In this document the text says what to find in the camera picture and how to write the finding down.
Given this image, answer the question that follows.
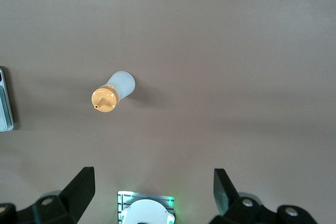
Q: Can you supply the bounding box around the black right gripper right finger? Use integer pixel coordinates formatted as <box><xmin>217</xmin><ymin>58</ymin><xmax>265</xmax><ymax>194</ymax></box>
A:
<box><xmin>209</xmin><ymin>168</ymin><xmax>320</xmax><ymax>224</ymax></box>

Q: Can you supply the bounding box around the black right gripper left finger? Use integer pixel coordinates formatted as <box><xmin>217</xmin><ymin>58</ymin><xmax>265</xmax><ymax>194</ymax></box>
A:
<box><xmin>0</xmin><ymin>166</ymin><xmax>96</xmax><ymax>224</ymax></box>

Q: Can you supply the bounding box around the translucent sauce bottle orange cap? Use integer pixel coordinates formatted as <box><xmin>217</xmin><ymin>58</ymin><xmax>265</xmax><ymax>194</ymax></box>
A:
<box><xmin>91</xmin><ymin>70</ymin><xmax>137</xmax><ymax>114</ymax></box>

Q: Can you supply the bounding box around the silver digital kitchen scale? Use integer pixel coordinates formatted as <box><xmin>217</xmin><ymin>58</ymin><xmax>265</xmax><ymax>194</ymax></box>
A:
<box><xmin>0</xmin><ymin>66</ymin><xmax>14</xmax><ymax>132</ymax></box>

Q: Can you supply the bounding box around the brown table cover sheet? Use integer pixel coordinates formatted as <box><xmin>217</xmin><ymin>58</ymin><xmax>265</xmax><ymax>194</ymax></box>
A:
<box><xmin>0</xmin><ymin>0</ymin><xmax>336</xmax><ymax>224</ymax></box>

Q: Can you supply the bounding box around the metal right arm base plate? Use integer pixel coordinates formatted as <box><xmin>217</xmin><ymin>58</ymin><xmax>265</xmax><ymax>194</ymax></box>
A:
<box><xmin>117</xmin><ymin>190</ymin><xmax>175</xmax><ymax>224</ymax></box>

